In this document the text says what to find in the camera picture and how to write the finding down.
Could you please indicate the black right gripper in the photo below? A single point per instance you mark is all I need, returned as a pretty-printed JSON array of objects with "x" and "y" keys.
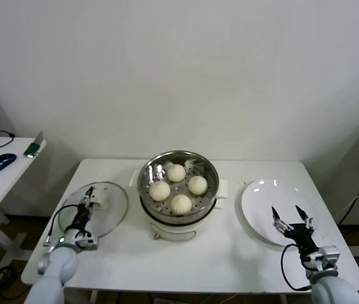
[{"x": 302, "y": 237}]

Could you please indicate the white steamed baozi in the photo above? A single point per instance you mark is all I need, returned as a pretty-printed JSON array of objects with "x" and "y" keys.
[
  {"x": 197, "y": 185},
  {"x": 159, "y": 191},
  {"x": 176, "y": 173},
  {"x": 181, "y": 204}
]

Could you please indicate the white side desk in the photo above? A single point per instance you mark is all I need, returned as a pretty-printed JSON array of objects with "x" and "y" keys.
[{"x": 5, "y": 187}]

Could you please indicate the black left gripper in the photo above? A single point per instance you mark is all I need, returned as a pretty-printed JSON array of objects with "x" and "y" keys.
[{"x": 81, "y": 218}]

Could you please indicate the round glass pot lid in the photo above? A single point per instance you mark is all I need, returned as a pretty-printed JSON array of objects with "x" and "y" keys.
[{"x": 112, "y": 215}]

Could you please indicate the stainless steel steamer basket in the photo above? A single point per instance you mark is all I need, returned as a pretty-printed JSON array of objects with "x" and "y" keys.
[{"x": 209, "y": 177}]

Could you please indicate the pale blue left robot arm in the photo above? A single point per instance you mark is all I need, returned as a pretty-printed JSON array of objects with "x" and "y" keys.
[{"x": 55, "y": 269}]

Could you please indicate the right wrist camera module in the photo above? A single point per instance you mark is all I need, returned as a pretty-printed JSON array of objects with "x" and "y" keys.
[{"x": 324, "y": 256}]

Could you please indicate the white round plate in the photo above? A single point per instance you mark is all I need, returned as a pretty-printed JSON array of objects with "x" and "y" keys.
[{"x": 258, "y": 218}]

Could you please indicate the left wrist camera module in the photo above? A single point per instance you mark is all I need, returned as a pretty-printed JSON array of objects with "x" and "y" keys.
[{"x": 88, "y": 243}]

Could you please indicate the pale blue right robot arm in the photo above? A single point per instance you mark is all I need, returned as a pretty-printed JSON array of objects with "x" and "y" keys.
[{"x": 334, "y": 288}]

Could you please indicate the blue computer mouse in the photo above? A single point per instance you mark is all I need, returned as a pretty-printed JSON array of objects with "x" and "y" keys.
[{"x": 2, "y": 162}]

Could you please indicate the white electric cooking pot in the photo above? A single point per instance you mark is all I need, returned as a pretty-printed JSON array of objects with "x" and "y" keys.
[{"x": 179, "y": 229}]

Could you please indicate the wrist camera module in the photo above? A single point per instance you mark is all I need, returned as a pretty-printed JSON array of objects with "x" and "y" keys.
[
  {"x": 324, "y": 256},
  {"x": 88, "y": 243}
]

